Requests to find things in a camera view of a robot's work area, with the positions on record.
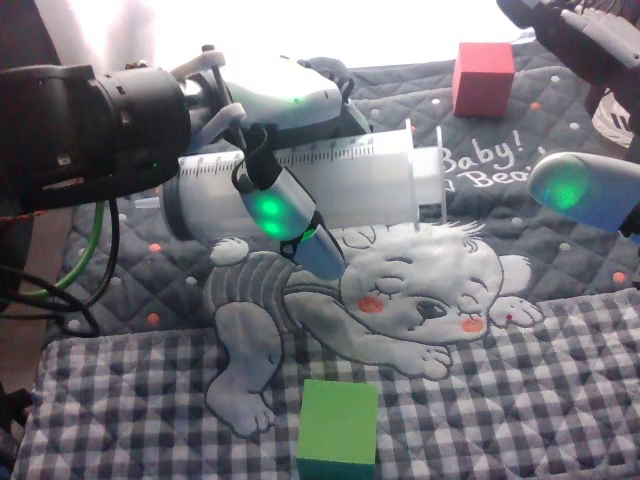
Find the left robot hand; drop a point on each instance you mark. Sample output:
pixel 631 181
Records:
pixel 280 95

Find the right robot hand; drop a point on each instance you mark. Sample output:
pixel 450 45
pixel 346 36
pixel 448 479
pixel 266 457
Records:
pixel 575 185

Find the large translucent plastic syringe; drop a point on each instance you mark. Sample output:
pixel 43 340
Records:
pixel 360 185

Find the white shoe with black stripes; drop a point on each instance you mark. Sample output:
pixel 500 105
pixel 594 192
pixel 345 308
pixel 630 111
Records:
pixel 612 122

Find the red block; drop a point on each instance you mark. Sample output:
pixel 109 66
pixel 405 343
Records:
pixel 482 80

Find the grey quilt with bear print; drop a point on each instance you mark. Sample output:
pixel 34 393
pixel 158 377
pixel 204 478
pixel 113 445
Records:
pixel 500 400

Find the dark brown panel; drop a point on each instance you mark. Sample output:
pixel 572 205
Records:
pixel 25 35

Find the green block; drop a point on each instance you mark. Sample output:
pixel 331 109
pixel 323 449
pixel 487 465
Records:
pixel 337 420

